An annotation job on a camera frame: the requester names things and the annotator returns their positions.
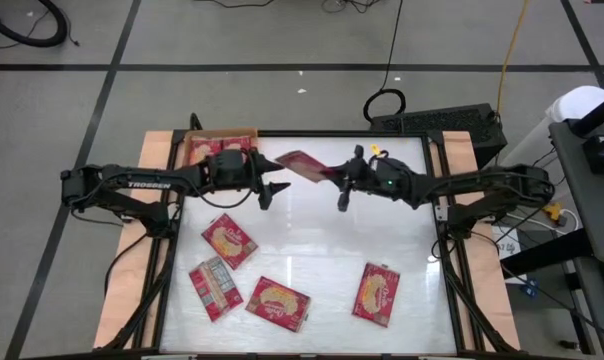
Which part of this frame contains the white paper sheet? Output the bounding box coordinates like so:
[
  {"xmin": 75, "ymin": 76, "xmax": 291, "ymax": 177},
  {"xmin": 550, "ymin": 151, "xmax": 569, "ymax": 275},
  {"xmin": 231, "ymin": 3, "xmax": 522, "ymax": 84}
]
[{"xmin": 494, "ymin": 224, "xmax": 531, "ymax": 286}]

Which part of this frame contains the light wooden base board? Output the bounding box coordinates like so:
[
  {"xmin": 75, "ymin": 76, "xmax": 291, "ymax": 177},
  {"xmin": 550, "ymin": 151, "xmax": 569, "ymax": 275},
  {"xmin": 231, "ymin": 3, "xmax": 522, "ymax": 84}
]
[{"xmin": 92, "ymin": 128, "xmax": 522, "ymax": 351}]

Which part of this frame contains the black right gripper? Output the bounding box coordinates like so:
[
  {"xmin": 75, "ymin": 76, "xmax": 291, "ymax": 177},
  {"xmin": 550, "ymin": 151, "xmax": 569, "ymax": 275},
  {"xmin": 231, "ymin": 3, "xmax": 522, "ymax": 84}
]
[{"xmin": 326, "ymin": 143, "xmax": 423, "ymax": 214}]

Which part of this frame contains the yellow extension cable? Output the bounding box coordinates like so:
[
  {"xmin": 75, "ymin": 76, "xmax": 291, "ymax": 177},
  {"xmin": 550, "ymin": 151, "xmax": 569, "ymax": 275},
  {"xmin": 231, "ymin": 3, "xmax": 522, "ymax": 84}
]
[{"xmin": 495, "ymin": 0, "xmax": 568, "ymax": 226}]

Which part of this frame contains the black perforated computer case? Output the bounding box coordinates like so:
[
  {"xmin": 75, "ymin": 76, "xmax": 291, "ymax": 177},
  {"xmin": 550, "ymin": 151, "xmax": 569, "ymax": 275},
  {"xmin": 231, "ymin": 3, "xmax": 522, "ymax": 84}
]
[{"xmin": 369, "ymin": 102, "xmax": 509, "ymax": 171}]

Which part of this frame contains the white plastic bin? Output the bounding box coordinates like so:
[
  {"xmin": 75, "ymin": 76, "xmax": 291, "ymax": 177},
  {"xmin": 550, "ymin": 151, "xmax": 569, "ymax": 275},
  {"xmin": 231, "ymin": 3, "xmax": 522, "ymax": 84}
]
[{"xmin": 499, "ymin": 84, "xmax": 604, "ymax": 205}]

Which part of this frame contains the dark grey side table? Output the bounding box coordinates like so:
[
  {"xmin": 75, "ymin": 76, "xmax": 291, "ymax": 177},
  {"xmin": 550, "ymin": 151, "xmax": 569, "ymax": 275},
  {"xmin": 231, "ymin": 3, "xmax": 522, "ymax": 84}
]
[{"xmin": 501, "ymin": 119, "xmax": 604, "ymax": 360}]

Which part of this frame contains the black power cable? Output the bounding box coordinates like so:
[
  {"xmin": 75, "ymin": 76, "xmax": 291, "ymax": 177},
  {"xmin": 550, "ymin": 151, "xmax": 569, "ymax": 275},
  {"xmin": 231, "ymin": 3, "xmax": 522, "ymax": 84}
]
[{"xmin": 362, "ymin": 0, "xmax": 408, "ymax": 124}]

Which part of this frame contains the black aluminium table frame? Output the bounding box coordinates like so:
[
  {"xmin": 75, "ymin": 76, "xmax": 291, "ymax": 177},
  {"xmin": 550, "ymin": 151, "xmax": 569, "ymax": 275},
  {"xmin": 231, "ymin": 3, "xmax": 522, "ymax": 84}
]
[{"xmin": 99, "ymin": 113, "xmax": 521, "ymax": 360}]

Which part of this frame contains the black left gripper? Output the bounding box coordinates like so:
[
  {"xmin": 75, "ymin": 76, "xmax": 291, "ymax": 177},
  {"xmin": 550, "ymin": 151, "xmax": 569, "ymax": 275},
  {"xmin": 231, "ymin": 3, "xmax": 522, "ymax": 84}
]
[{"xmin": 199, "ymin": 147, "xmax": 292, "ymax": 211}]

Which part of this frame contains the thick black hose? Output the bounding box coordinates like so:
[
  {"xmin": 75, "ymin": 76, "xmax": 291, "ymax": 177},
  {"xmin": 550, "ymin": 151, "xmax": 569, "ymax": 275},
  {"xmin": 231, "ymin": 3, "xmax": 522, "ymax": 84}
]
[{"xmin": 0, "ymin": 0, "xmax": 69, "ymax": 50}]

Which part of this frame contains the orange cardboard box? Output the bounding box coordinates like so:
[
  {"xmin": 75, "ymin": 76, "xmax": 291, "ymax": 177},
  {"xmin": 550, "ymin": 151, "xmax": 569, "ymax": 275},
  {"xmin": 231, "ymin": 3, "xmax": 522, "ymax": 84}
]
[{"xmin": 184, "ymin": 127, "xmax": 260, "ymax": 169}]

